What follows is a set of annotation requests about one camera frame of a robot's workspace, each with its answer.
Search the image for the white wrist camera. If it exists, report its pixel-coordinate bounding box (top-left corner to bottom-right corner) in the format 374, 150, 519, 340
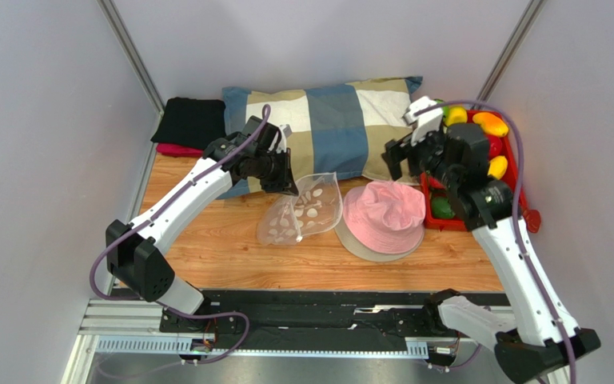
276, 124, 293, 153
402, 96, 444, 146

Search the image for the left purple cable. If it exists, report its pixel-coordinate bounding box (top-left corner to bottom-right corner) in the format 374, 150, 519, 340
88, 103, 273, 369

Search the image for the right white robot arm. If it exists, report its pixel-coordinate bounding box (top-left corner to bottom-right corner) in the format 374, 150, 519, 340
382, 123, 601, 383

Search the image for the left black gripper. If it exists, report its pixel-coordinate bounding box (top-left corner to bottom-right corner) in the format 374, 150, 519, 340
253, 148, 298, 197

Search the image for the left aluminium frame post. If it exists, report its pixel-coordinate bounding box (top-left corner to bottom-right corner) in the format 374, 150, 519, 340
97, 0, 165, 115

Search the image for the pink bucket hat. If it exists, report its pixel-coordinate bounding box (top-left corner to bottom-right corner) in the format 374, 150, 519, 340
335, 181, 426, 263

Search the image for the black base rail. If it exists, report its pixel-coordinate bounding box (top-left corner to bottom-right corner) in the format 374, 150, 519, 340
156, 290, 458, 352

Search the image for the aluminium frame post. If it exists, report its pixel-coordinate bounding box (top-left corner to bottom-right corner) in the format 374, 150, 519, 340
476, 0, 548, 102
97, 0, 165, 115

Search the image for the pink folded cloth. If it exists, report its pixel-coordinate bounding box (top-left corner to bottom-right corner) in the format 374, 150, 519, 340
156, 143, 203, 158

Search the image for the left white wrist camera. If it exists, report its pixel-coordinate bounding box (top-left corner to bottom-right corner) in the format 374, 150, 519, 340
276, 124, 293, 153

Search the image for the red plastic tray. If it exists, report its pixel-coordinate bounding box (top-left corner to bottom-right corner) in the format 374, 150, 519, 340
420, 109, 528, 231

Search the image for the red apple lower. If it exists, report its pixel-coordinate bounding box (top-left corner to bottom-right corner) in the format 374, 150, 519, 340
427, 176, 445, 190

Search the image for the black folded cloth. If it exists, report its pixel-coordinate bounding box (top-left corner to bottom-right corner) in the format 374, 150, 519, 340
151, 97, 226, 150

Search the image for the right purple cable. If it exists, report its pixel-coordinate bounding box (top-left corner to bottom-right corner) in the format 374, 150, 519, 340
416, 98, 580, 384

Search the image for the red tomato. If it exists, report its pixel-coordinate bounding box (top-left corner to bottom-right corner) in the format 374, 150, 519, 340
487, 134, 503, 160

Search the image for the clear dotted zip bag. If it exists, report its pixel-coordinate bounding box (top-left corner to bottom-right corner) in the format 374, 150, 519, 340
257, 172, 343, 246

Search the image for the checkered blue beige pillow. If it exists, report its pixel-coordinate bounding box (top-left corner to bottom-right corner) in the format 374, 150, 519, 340
222, 76, 424, 180

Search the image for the right aluminium frame post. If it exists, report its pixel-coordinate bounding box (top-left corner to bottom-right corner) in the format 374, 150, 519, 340
476, 0, 548, 102

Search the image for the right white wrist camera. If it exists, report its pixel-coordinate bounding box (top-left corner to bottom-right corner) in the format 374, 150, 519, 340
402, 96, 444, 146

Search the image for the orange yellow mango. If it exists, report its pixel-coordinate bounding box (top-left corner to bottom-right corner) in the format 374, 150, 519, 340
472, 112, 509, 138

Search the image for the yellow lemon top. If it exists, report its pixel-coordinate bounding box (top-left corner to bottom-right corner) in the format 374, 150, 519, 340
444, 106, 468, 126

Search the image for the purple cable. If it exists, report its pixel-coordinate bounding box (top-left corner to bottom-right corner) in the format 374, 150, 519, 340
416, 98, 580, 384
88, 103, 273, 369

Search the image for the red toy lobster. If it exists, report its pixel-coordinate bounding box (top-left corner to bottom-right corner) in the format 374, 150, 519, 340
520, 205, 542, 234

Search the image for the yellow banana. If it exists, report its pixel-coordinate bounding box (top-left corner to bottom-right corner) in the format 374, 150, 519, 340
488, 155, 508, 180

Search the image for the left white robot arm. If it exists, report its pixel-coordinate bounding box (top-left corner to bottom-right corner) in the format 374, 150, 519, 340
102, 112, 297, 315

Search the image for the green avocado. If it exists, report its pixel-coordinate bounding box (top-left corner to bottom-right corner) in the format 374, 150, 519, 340
430, 195, 456, 220

